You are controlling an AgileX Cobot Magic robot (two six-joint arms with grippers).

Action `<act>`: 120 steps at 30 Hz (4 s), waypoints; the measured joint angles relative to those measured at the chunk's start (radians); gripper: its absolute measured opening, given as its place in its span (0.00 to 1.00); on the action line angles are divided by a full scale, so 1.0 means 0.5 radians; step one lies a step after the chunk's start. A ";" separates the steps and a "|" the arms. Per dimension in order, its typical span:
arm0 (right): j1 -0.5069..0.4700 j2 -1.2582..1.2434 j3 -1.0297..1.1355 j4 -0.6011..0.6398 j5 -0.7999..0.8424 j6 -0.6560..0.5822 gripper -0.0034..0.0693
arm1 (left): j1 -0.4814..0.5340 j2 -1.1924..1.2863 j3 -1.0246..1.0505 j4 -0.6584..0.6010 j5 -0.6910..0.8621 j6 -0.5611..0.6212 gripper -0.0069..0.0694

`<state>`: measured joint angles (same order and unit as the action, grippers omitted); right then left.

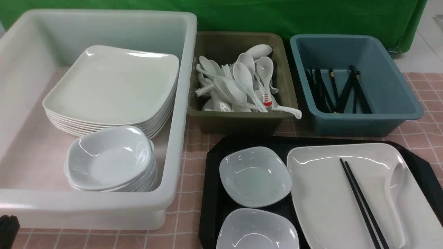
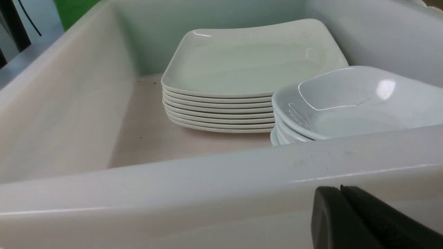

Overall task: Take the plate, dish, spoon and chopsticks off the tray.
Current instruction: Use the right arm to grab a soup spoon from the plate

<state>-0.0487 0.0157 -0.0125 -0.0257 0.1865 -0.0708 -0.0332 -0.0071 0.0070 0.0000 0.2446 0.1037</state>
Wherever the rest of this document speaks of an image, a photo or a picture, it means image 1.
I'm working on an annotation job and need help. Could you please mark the large white square plate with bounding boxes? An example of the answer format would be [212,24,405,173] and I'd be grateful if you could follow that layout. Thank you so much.
[287,143,443,249]

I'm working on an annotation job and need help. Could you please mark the large white plastic tub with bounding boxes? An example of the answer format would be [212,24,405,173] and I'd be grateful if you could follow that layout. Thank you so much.
[0,9,197,230]

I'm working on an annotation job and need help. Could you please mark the olive green spoon bin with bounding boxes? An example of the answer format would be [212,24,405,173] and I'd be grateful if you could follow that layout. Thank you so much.
[187,31,298,135]

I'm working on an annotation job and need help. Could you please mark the top white plate in stack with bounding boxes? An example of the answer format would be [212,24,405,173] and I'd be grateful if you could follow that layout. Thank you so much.
[43,45,179,126]

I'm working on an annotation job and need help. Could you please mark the black serving tray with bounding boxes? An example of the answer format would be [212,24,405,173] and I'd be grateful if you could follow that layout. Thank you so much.
[198,134,443,249]

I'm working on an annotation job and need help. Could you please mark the green backdrop cloth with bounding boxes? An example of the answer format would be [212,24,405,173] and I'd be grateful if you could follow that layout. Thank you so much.
[0,0,427,53]

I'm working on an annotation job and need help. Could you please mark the white bowl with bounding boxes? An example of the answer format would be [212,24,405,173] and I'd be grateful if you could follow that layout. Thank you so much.
[216,208,300,249]
[219,146,292,208]
[64,126,158,192]

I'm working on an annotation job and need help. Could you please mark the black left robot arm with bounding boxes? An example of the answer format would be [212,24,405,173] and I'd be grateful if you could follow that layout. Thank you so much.
[0,215,20,249]

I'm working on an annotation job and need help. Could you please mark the black chopstick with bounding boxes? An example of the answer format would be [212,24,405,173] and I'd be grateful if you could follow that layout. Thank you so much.
[339,158,381,249]
[345,161,389,249]

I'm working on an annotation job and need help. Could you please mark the blue chopstick bin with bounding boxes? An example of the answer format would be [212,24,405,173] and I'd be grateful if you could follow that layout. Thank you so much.
[290,34,424,137]

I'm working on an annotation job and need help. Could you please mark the white spoon with red print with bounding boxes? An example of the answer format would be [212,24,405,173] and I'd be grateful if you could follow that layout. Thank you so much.
[256,56,274,109]

